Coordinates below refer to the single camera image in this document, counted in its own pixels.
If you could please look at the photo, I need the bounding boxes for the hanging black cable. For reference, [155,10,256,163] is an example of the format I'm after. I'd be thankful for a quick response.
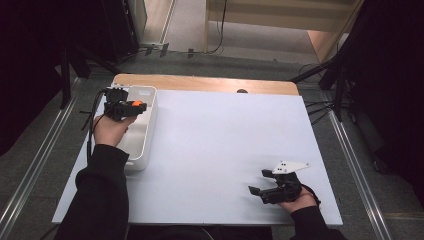
[205,0,228,56]

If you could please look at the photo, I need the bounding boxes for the white plastic bin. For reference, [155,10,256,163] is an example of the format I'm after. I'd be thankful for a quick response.
[114,85,158,173]

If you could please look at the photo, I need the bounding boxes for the person's right hand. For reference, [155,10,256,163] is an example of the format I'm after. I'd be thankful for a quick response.
[278,186,318,214]

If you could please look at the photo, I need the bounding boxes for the black metal stand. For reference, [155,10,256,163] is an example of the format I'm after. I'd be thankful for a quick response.
[59,43,122,110]
[289,49,351,123]

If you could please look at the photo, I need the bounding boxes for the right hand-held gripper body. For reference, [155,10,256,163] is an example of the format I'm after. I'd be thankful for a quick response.
[259,160,311,205]

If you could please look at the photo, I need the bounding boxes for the wooden platform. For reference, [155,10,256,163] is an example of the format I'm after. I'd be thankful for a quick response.
[203,0,365,64]

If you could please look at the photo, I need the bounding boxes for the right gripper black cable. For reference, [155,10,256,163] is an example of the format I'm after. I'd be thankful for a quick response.
[301,184,322,206]

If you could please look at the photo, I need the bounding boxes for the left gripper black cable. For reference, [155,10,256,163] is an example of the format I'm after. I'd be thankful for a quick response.
[85,88,112,165]

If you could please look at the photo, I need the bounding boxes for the person's left hand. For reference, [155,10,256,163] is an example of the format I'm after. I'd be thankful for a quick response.
[93,113,138,148]

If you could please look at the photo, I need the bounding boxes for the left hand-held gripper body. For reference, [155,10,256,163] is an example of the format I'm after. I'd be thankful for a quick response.
[103,84,134,122]

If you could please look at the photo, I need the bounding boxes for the black cabinet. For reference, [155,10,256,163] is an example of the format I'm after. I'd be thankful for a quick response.
[99,0,141,64]

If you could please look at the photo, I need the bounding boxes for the metal floor rail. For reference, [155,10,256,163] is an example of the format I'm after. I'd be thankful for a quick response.
[0,78,82,240]
[321,93,394,240]

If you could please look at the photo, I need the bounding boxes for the white table board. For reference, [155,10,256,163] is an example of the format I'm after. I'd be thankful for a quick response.
[52,87,344,227]

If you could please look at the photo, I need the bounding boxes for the black floor cables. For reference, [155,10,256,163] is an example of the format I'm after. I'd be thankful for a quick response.
[304,99,335,126]

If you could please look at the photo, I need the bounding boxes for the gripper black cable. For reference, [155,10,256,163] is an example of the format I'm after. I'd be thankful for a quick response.
[301,184,322,206]
[85,88,112,165]

